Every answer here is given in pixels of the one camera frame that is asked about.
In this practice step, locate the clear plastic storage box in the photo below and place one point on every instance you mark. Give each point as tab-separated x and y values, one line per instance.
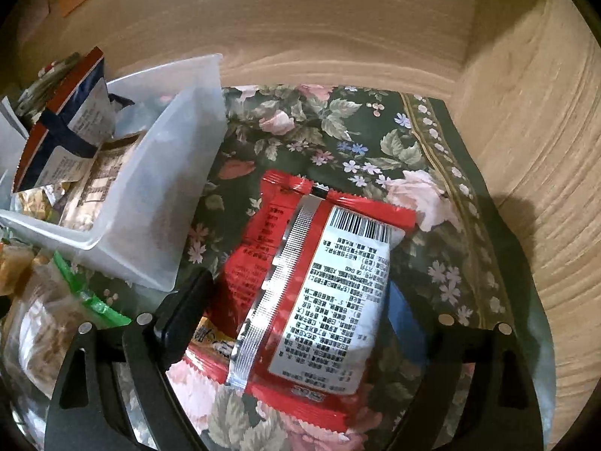
142	227

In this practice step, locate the red snack packet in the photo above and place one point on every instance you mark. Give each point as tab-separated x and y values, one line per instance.
300	299

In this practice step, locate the round bun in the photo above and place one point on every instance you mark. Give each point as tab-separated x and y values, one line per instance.
16	267

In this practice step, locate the yellow fries snack bag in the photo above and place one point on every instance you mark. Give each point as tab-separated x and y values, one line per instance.
35	203

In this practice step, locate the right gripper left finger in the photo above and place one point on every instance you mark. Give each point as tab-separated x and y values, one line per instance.
178	316

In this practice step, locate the brown cracker pack with barcode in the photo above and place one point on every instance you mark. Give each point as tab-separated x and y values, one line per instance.
85	202

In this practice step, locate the blue snack bag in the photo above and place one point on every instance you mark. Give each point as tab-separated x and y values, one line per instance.
75	122

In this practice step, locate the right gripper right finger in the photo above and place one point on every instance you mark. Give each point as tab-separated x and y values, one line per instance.
409	334

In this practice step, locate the cookie bag with green tie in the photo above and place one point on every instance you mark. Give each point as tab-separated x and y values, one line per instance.
42	322

